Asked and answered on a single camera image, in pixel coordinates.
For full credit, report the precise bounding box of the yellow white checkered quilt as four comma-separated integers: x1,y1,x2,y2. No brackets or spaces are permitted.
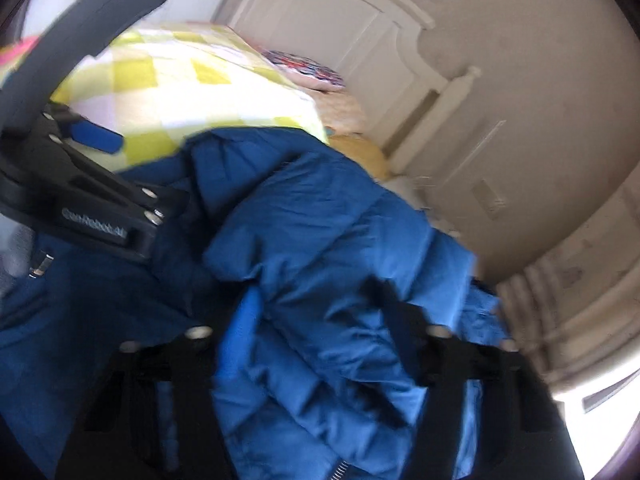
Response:
51,24,326,171

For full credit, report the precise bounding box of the beige curtain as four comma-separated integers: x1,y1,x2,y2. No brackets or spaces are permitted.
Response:
497,170,639,396

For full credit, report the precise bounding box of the white bed headboard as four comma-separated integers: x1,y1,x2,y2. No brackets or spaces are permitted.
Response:
229,0,482,172

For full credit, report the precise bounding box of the blue red patterned pillow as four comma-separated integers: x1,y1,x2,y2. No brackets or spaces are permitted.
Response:
262,50,346,92

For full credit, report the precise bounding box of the blue puffer jacket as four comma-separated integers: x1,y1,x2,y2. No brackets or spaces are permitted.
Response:
1,128,503,479

